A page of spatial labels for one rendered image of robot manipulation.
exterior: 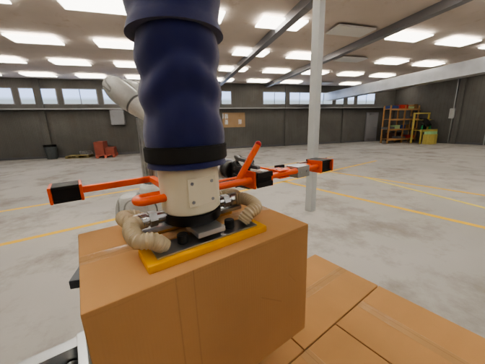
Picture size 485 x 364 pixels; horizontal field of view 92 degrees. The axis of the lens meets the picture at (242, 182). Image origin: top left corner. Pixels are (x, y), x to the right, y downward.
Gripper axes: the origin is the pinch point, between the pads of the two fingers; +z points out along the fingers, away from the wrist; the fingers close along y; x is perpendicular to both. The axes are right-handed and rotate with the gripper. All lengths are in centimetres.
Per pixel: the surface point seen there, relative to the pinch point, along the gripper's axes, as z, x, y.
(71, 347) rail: -33, 64, 61
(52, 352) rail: -35, 70, 61
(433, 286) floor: 18, -179, 120
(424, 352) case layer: 46, -41, 66
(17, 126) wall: -1586, 245, -46
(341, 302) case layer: 13, -40, 66
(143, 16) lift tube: 7, 37, -40
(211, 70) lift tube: 8.4, 22.3, -31.1
